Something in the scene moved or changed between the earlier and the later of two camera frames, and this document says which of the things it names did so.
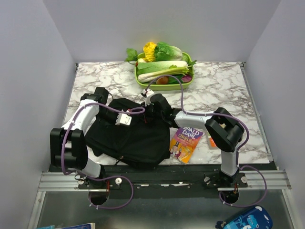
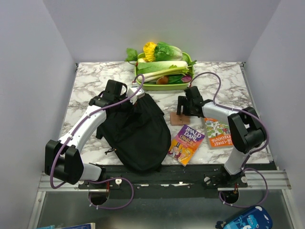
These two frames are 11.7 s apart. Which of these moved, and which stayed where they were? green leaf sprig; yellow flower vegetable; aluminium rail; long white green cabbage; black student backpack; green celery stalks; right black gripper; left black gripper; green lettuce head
Moved: left black gripper; right black gripper; black student backpack
Stayed: green lettuce head; aluminium rail; yellow flower vegetable; green leaf sprig; long white green cabbage; green celery stalks
